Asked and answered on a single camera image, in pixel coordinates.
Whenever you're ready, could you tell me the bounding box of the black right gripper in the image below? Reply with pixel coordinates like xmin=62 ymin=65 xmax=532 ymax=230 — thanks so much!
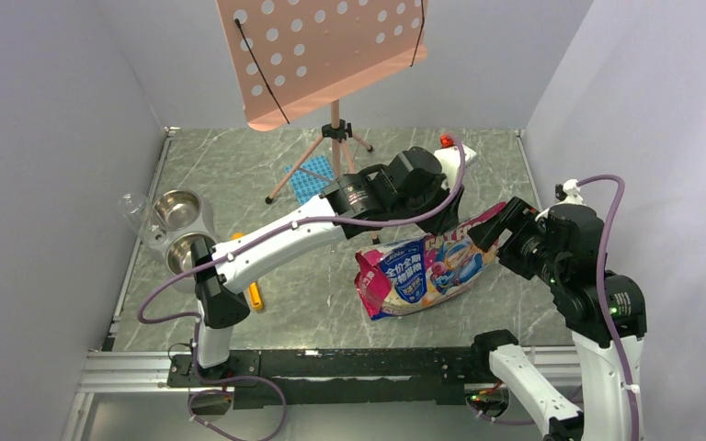
xmin=467 ymin=194 xmax=565 ymax=284

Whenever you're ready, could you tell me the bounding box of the pink pet food bag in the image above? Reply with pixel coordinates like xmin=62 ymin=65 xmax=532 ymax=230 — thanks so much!
xmin=354 ymin=201 xmax=506 ymax=321

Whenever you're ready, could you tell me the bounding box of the yellow plastic scoop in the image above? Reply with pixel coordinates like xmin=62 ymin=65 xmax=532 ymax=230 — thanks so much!
xmin=231 ymin=232 xmax=264 ymax=312

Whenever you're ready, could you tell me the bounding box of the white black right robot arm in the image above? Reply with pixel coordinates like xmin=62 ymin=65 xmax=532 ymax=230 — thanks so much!
xmin=468 ymin=198 xmax=647 ymax=440

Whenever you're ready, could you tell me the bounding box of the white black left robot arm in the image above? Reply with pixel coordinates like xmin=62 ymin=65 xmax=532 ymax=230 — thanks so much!
xmin=190 ymin=143 xmax=479 ymax=386

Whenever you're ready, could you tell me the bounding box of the pink music stand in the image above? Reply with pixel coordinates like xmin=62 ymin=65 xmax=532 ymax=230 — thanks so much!
xmin=216 ymin=0 xmax=428 ymax=204

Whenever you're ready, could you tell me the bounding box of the grey double bowl feeder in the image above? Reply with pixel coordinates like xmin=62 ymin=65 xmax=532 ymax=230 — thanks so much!
xmin=144 ymin=188 xmax=220 ymax=277

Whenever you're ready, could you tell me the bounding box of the clear water bottle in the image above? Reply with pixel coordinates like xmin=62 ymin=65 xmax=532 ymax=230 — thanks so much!
xmin=118 ymin=193 xmax=167 ymax=245

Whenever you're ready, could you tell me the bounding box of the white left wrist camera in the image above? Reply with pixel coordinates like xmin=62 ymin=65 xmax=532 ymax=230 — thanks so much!
xmin=433 ymin=133 xmax=478 ymax=188

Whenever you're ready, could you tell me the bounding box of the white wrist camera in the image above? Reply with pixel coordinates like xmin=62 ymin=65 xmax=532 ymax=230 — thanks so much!
xmin=554 ymin=179 xmax=586 ymax=206
xmin=433 ymin=133 xmax=478 ymax=188

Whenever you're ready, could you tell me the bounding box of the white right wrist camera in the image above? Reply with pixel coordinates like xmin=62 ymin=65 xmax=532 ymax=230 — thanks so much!
xmin=554 ymin=179 xmax=586 ymax=206

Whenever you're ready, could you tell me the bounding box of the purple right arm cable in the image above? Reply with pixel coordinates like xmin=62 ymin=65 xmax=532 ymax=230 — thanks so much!
xmin=468 ymin=175 xmax=642 ymax=441

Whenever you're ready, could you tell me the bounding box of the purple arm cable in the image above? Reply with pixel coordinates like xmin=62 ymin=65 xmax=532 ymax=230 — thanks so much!
xmin=136 ymin=134 xmax=468 ymax=441
xmin=468 ymin=175 xmax=642 ymax=441

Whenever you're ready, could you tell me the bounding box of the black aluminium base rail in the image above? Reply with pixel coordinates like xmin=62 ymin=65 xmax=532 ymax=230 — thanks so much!
xmin=79 ymin=346 xmax=504 ymax=410

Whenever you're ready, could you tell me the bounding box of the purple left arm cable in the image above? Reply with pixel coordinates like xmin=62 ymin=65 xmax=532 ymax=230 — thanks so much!
xmin=136 ymin=134 xmax=468 ymax=441

